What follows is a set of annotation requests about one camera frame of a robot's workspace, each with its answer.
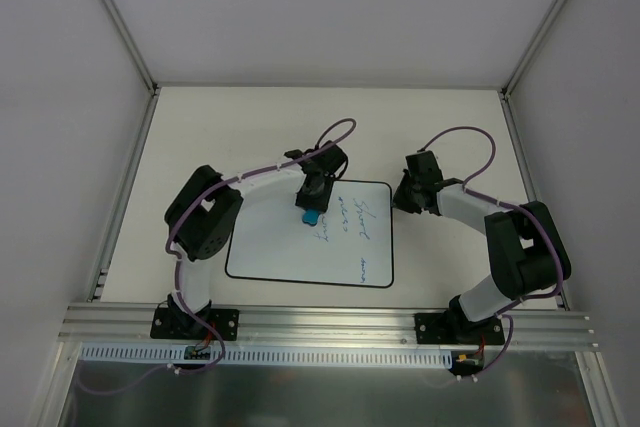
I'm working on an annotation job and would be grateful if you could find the blue whiteboard eraser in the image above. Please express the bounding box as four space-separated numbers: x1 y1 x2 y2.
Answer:
302 209 321 226

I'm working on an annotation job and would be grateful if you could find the white whiteboard black rim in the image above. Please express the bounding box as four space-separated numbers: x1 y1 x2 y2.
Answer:
225 181 394 289

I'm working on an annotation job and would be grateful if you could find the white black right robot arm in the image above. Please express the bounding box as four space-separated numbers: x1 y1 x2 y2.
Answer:
393 170 572 343

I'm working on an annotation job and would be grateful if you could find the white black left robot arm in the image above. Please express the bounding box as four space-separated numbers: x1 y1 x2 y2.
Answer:
164 161 341 338

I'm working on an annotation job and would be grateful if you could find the shiny metal front panel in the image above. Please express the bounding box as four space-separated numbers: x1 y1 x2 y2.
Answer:
60 353 594 426

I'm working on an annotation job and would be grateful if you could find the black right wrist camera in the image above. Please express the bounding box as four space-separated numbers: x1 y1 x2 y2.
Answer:
405 150 444 184

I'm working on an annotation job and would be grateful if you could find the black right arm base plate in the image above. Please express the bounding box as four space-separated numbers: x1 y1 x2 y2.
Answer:
413 311 505 346

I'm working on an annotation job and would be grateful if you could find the white slotted cable duct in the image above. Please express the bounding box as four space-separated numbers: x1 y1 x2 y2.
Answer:
79 343 453 370

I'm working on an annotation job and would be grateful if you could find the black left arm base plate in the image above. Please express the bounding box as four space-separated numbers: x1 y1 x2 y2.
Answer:
149 304 240 341

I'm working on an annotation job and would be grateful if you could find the aluminium front rail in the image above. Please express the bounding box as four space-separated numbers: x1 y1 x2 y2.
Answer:
58 302 600 352

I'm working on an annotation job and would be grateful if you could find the aluminium right corner post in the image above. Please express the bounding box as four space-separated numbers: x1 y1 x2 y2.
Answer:
501 0 569 99

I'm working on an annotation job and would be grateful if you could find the aluminium corner post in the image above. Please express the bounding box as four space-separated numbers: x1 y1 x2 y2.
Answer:
501 0 569 99
99 0 158 95

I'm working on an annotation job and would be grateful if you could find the aluminium left corner post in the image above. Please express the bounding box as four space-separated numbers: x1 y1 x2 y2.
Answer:
99 0 158 95

